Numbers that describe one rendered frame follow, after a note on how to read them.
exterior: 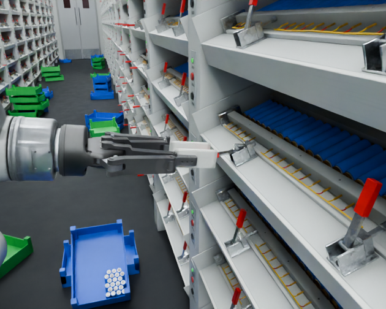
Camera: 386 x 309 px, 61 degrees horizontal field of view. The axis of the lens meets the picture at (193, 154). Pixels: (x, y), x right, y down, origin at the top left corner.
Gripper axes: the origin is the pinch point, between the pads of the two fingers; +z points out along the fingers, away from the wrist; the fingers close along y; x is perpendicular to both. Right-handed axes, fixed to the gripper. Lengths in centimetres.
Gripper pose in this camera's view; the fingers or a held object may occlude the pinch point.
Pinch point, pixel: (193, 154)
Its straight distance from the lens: 53.7
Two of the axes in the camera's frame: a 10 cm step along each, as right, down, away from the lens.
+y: 2.7, 3.6, -8.9
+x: 1.4, -9.3, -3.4
